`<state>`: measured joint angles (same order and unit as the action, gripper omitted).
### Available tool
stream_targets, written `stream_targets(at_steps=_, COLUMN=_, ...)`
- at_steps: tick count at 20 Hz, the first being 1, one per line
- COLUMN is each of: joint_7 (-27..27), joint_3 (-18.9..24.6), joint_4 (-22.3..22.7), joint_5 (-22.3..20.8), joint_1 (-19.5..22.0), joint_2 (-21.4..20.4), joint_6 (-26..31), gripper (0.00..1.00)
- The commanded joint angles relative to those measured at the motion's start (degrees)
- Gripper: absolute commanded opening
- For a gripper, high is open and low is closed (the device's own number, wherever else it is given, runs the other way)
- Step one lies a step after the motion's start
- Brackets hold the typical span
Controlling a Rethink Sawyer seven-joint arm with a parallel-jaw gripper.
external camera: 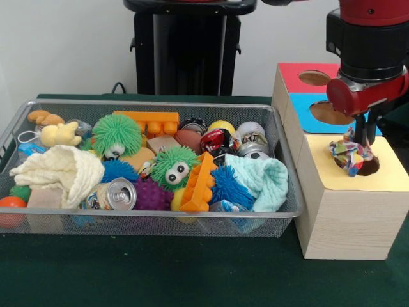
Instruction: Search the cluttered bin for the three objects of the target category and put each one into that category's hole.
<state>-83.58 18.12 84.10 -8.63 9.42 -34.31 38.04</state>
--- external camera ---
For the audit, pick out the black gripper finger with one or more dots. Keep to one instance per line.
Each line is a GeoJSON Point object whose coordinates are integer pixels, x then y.
{"type": "Point", "coordinates": [360, 128]}
{"type": "Point", "coordinates": [371, 128]}

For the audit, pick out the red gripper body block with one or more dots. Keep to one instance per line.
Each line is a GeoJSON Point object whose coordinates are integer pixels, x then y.
{"type": "Point", "coordinates": [343, 97]}

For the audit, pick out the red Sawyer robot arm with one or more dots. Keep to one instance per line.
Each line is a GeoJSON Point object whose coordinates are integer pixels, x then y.
{"type": "Point", "coordinates": [367, 41]}

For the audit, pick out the wooden box with three holes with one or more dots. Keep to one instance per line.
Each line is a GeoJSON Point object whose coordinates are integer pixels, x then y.
{"type": "Point", "coordinates": [351, 224]}

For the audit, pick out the shallow mesh bin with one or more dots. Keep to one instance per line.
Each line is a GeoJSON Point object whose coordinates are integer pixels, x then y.
{"type": "Point", "coordinates": [159, 227]}

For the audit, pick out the mint cloth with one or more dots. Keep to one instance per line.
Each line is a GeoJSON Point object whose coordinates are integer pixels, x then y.
{"type": "Point", "coordinates": [262, 182]}

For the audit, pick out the yellow ball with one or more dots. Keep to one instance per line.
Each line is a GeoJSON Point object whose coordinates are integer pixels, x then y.
{"type": "Point", "coordinates": [220, 125]}

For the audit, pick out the orange toy brick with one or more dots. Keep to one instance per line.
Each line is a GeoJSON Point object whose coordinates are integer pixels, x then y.
{"type": "Point", "coordinates": [198, 185]}

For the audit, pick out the green spiky ball with eyes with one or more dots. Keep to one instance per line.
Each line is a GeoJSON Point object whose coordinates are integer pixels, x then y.
{"type": "Point", "coordinates": [172, 160]}
{"type": "Point", "coordinates": [116, 134]}

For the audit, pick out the purple spiky ball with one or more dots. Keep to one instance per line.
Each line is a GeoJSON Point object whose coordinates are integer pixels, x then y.
{"type": "Point", "coordinates": [151, 195]}

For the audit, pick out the blue spiky ball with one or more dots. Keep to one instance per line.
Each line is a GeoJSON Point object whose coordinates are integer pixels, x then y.
{"type": "Point", "coordinates": [118, 171]}

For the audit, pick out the crushed drink can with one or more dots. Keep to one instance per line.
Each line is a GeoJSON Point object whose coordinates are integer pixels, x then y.
{"type": "Point", "coordinates": [119, 195]}

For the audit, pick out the dark green table cloth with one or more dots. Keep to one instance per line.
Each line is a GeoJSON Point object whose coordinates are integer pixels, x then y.
{"type": "Point", "coordinates": [159, 275]}

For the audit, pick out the cream cloth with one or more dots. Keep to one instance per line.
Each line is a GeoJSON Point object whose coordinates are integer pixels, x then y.
{"type": "Point", "coordinates": [64, 172]}

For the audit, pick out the orange-red ball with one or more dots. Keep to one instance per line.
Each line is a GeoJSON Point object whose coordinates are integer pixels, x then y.
{"type": "Point", "coordinates": [11, 203]}

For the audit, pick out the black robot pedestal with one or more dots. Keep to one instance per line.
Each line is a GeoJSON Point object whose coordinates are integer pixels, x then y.
{"type": "Point", "coordinates": [185, 57]}

